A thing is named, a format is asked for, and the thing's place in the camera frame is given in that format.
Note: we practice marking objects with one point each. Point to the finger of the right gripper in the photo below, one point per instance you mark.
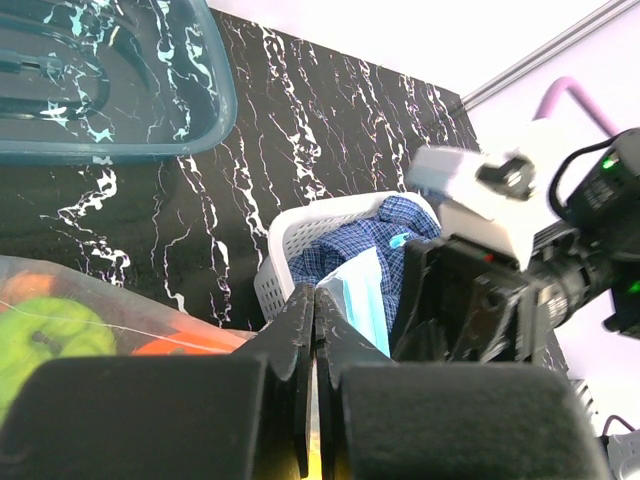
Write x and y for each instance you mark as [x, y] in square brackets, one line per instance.
[416, 335]

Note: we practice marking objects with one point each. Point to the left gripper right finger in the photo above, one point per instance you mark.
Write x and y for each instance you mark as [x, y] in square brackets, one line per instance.
[385, 420]

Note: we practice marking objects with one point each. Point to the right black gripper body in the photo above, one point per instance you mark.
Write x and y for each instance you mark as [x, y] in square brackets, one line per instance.
[484, 308]

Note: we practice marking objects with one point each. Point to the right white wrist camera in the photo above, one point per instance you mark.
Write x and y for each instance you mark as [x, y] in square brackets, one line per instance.
[497, 199]

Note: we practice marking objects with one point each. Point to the clear zip top bag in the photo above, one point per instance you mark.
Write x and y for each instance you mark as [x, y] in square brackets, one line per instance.
[49, 312]

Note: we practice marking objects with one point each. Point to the aluminium frame rail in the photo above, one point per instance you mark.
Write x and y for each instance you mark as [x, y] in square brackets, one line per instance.
[586, 26]

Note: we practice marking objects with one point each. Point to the white plastic basket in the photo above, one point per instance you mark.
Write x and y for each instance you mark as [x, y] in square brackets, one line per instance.
[307, 243]

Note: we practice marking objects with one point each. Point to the blue transparent plastic tub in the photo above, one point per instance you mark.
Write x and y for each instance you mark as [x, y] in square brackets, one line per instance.
[119, 81]

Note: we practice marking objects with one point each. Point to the blue checkered shirt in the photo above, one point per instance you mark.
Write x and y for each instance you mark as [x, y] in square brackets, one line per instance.
[398, 219]

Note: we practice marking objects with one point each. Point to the fake orange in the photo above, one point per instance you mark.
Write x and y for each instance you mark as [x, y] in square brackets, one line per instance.
[140, 326]

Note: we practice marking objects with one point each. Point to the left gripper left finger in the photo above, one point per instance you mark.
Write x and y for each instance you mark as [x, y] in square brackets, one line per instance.
[244, 415]

